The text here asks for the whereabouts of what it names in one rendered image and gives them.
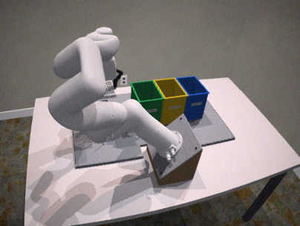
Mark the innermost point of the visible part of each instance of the blue open-top bin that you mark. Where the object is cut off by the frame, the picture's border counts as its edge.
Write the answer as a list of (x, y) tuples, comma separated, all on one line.
[(197, 96)]

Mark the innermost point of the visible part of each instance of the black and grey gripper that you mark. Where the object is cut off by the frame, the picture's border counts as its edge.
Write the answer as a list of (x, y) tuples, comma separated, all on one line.
[(110, 71)]

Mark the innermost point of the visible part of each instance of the green open bin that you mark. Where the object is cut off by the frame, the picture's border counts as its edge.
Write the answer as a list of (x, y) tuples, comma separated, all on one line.
[(149, 97)]

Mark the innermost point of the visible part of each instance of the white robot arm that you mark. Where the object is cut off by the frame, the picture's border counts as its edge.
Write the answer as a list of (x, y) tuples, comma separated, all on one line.
[(75, 104)]

